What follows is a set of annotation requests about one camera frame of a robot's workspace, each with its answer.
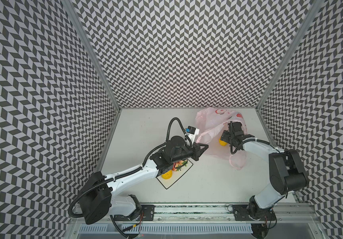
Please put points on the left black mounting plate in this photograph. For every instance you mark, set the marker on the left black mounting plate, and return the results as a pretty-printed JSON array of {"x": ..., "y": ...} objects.
[{"x": 146, "y": 213}]

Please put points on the white ventilation grille strip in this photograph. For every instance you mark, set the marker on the white ventilation grille strip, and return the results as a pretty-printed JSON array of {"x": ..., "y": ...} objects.
[{"x": 171, "y": 229}]

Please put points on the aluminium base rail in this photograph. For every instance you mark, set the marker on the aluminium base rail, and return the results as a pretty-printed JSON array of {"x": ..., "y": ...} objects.
[{"x": 221, "y": 212}]

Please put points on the small yellow fake fruit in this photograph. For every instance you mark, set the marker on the small yellow fake fruit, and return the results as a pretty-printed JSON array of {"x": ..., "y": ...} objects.
[{"x": 222, "y": 142}]

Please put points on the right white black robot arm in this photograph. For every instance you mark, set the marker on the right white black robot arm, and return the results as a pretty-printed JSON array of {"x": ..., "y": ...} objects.
[{"x": 286, "y": 169}]

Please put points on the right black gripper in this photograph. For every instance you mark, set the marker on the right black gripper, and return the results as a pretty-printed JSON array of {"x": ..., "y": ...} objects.
[{"x": 236, "y": 135}]

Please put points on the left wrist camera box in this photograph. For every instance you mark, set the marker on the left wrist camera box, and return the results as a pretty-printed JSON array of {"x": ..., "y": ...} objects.
[{"x": 191, "y": 133}]

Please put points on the red fake strawberry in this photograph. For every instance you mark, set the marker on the red fake strawberry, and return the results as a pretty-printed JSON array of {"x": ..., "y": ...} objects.
[
  {"x": 183, "y": 163},
  {"x": 176, "y": 167}
]

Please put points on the yellow fake lemon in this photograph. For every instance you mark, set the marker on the yellow fake lemon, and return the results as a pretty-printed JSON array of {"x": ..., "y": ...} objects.
[{"x": 167, "y": 175}]

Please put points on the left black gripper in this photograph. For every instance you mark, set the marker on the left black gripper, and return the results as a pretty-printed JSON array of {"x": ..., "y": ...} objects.
[{"x": 197, "y": 150}]

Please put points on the white square mat black border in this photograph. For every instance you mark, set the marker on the white square mat black border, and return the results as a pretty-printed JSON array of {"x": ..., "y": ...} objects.
[{"x": 175, "y": 176}]

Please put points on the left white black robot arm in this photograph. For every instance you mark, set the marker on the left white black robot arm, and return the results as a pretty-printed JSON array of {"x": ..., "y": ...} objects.
[{"x": 100, "y": 196}]

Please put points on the pink plastic bag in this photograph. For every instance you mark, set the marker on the pink plastic bag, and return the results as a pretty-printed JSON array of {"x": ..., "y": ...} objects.
[{"x": 212, "y": 123}]

